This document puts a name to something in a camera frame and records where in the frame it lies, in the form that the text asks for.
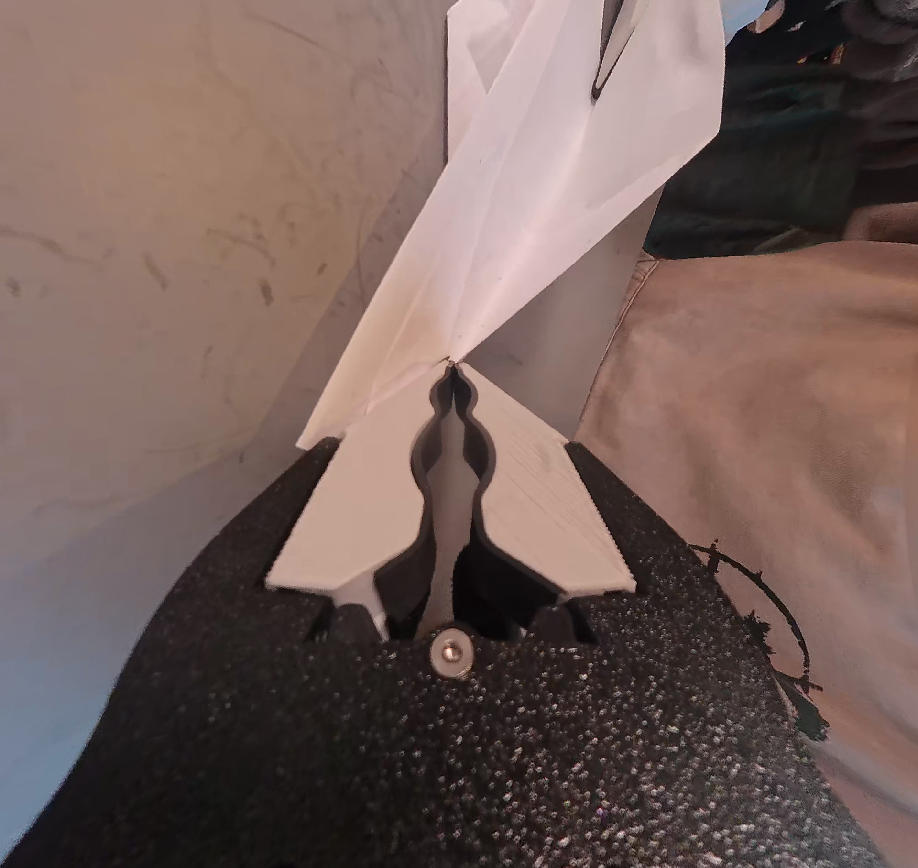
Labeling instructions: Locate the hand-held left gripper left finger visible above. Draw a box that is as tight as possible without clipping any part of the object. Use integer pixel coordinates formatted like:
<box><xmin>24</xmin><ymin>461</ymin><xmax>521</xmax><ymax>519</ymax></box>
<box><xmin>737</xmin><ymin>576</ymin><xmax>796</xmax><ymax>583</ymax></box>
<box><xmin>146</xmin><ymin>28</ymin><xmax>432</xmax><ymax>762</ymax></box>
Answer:
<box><xmin>265</xmin><ymin>362</ymin><xmax>454</xmax><ymax>641</ymax></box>

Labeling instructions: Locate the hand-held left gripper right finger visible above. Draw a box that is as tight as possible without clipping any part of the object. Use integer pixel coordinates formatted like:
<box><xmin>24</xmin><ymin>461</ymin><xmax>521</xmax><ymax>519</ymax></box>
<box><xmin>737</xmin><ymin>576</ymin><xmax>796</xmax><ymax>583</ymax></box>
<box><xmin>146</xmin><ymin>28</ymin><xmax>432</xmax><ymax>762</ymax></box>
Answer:
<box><xmin>452</xmin><ymin>362</ymin><xmax>639</xmax><ymax>641</ymax></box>

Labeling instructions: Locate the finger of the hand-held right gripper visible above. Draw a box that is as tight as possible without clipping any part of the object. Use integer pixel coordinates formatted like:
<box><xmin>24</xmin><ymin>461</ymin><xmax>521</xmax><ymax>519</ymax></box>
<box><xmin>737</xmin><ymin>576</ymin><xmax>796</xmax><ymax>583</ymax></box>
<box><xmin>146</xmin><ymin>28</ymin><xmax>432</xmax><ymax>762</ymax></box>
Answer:
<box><xmin>591</xmin><ymin>0</ymin><xmax>678</xmax><ymax>103</ymax></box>

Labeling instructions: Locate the white paper sheet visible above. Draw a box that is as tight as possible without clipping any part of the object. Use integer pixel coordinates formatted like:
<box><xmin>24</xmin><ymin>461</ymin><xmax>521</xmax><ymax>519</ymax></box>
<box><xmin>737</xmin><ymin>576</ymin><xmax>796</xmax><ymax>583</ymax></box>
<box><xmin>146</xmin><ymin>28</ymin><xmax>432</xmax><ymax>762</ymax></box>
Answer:
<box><xmin>297</xmin><ymin>0</ymin><xmax>727</xmax><ymax>632</ymax></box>

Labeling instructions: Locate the grey desk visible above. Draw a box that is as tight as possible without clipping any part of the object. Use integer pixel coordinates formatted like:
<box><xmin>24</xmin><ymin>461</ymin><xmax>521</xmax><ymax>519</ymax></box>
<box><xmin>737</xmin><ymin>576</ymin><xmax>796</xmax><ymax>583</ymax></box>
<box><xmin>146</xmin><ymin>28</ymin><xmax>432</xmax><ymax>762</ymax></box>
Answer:
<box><xmin>0</xmin><ymin>0</ymin><xmax>664</xmax><ymax>868</ymax></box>

